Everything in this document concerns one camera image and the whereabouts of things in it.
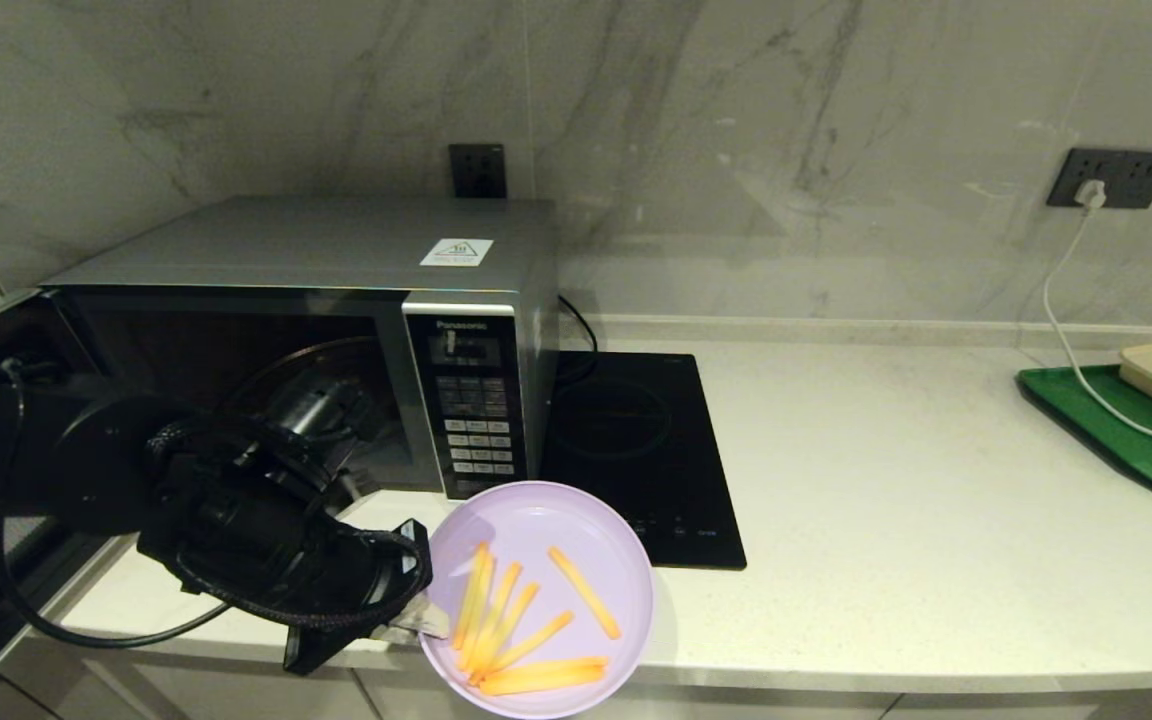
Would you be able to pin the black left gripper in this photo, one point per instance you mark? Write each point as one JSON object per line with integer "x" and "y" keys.
{"x": 356, "y": 590}

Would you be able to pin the purple round plate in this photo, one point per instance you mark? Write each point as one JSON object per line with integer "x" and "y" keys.
{"x": 556, "y": 520}

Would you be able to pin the silver Panasonic microwave oven body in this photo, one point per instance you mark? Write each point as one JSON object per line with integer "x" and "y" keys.
{"x": 336, "y": 240}

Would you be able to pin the orange french fry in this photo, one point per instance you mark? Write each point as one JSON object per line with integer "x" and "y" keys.
{"x": 501, "y": 615}
{"x": 546, "y": 682}
{"x": 518, "y": 620}
{"x": 556, "y": 664}
{"x": 586, "y": 592}
{"x": 536, "y": 640}
{"x": 469, "y": 595}
{"x": 481, "y": 610}

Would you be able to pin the grey cabinet under counter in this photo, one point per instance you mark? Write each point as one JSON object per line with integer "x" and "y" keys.
{"x": 236, "y": 700}

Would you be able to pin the black induction cooktop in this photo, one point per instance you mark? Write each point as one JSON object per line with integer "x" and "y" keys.
{"x": 656, "y": 430}

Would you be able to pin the white power plug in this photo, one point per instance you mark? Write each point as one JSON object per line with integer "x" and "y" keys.
{"x": 1091, "y": 194}

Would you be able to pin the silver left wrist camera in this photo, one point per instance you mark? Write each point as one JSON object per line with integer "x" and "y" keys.
{"x": 321, "y": 408}

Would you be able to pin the small dark wall socket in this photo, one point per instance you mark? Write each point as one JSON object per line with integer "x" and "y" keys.
{"x": 477, "y": 171}

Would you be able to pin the wide dark wall socket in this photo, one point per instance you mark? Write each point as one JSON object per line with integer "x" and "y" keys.
{"x": 1141, "y": 178}

